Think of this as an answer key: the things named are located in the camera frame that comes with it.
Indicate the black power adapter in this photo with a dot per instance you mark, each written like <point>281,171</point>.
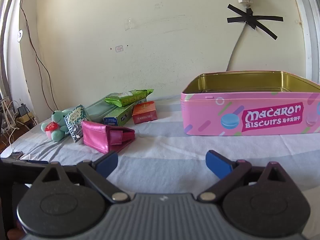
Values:
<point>23,110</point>

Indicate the striped curtain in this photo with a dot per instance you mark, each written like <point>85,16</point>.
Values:
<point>3,55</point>

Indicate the yellow box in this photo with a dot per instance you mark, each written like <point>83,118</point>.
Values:
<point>26,118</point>

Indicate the pink wall sticker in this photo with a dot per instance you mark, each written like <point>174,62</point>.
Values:
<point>119,48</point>

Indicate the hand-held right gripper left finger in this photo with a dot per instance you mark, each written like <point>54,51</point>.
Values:
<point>107,163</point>

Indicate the green snack packet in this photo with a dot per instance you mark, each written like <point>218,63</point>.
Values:
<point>130,97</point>

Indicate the green teddy bear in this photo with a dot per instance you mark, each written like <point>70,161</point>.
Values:
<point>58,117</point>

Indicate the pink wallet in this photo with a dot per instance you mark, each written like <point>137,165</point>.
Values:
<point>97,135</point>

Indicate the black tape cross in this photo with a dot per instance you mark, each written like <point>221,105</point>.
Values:
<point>250,17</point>

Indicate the white window frame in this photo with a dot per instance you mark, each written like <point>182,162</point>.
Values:
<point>310,30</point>

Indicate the white round wall hook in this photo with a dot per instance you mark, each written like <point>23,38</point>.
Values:
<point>20,35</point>

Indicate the mint green pouch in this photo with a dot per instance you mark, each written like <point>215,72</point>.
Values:
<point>100,107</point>

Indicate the pink biscuit tin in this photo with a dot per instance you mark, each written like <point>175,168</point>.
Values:
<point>205,115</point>

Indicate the long green box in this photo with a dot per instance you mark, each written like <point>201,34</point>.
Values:
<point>117,118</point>

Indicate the green medicine box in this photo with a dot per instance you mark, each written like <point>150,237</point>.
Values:
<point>76,120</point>

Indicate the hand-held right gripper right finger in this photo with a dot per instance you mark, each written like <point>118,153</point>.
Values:
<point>217,165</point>

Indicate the orange box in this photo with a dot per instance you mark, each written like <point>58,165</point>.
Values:
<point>145,113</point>

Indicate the bed with striped sheet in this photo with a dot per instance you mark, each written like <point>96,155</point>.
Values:
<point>162,150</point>

